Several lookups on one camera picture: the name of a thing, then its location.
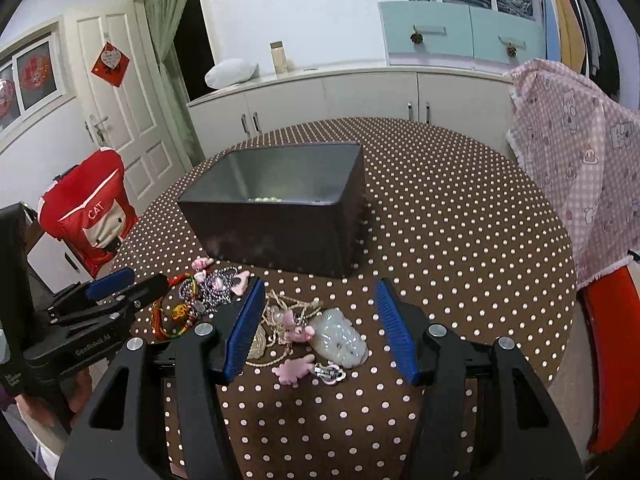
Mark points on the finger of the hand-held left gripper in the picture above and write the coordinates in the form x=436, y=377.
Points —
x=147, y=290
x=107, y=282

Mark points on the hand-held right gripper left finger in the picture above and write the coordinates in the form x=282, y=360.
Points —
x=245, y=330

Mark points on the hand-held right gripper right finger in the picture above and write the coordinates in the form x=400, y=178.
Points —
x=397, y=330

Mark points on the pink bow charm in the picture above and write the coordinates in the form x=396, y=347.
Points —
x=297, y=330

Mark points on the pale green jade pendant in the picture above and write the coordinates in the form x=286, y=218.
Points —
x=337, y=340

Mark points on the small pink charm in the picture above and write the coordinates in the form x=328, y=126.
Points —
x=202, y=263

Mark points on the silver metal clip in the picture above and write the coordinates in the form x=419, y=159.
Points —
x=327, y=374

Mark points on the black storage box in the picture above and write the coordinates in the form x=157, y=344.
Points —
x=280, y=235

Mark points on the person's left forearm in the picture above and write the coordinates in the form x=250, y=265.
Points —
x=35, y=410

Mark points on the red chair cover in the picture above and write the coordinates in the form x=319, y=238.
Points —
x=95, y=195

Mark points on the brown polka dot tablecloth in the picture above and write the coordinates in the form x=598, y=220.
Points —
x=450, y=235

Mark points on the white panel door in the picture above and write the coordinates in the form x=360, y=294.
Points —
x=135, y=125

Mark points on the orange red chair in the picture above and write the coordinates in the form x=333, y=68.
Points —
x=615, y=350

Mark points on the window with red paper cutting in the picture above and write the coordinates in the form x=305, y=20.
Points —
x=35, y=75

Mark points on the red diamond door decoration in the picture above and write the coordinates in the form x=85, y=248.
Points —
x=110, y=62

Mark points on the white pillow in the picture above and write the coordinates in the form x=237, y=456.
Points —
x=230, y=72

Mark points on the white low cabinet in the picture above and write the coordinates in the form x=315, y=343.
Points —
x=350, y=95

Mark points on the pink printed cloth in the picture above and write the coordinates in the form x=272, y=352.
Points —
x=575, y=160

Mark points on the green curtain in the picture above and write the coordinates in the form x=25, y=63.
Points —
x=167, y=35

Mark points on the beige bottle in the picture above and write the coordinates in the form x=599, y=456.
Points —
x=278, y=57

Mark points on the pinecone drawer knob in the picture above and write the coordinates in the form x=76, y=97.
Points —
x=416, y=38
x=511, y=51

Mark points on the teal drawer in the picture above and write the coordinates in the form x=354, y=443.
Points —
x=507, y=30
x=425, y=20

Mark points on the stack of folded grey clothes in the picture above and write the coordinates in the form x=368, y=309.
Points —
x=514, y=2

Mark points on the row of hanging clothes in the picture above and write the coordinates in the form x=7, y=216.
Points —
x=575, y=25

